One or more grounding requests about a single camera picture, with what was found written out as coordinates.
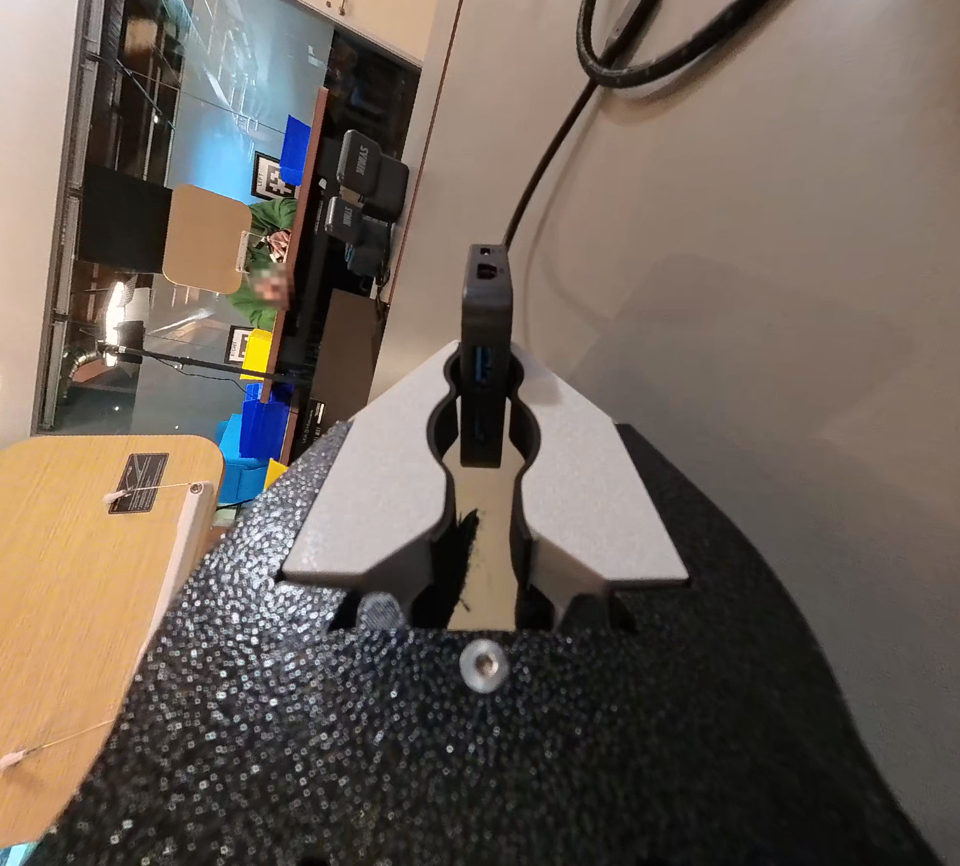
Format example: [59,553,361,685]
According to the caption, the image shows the small yellow bin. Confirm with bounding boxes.
[240,328,275,381]

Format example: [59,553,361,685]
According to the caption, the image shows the dark grey box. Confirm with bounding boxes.
[309,290,380,448]

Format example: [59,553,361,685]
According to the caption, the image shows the blue plastic bin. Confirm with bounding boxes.
[281,116,315,186]
[240,382,295,462]

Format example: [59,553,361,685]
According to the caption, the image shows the black tripod light stand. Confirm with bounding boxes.
[96,320,316,387]

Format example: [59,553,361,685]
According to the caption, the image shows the black hard case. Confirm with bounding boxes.
[324,194,393,276]
[337,129,411,222]

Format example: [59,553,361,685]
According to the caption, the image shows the light blue tote caddy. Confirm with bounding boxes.
[214,414,271,504]

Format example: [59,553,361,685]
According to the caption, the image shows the wooden office table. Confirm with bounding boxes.
[258,86,354,405]

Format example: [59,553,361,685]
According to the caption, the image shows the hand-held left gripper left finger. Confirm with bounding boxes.
[279,339,470,594]

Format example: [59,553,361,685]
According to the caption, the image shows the wooden board stand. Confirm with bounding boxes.
[0,434,228,848]
[161,183,255,297]

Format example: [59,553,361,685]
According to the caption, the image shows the short black hub cable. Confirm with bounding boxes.
[502,0,674,253]

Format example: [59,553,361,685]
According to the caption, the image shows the black wall screen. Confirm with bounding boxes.
[78,167,175,274]

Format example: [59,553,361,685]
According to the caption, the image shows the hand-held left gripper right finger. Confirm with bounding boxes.
[510,344,691,602]

